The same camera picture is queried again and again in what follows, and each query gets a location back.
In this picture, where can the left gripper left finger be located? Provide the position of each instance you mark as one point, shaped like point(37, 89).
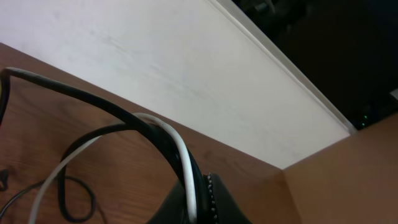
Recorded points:
point(174, 209)

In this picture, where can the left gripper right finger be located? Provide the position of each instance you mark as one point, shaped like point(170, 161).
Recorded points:
point(223, 208)

